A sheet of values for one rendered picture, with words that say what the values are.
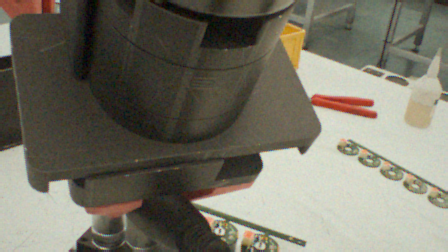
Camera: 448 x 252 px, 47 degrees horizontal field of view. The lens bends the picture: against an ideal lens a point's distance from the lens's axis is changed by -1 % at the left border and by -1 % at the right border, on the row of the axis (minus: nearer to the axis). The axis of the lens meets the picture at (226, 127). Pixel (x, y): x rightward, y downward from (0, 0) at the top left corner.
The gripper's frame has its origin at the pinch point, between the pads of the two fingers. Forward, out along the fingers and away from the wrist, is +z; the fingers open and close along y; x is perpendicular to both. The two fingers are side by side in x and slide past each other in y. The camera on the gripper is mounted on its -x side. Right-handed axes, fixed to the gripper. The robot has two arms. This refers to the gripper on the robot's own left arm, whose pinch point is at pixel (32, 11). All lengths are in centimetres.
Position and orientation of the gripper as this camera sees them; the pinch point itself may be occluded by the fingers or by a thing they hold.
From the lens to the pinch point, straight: 33.4
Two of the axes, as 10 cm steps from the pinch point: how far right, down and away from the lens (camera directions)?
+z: 2.1, 8.9, 4.1
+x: -9.3, 0.5, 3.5
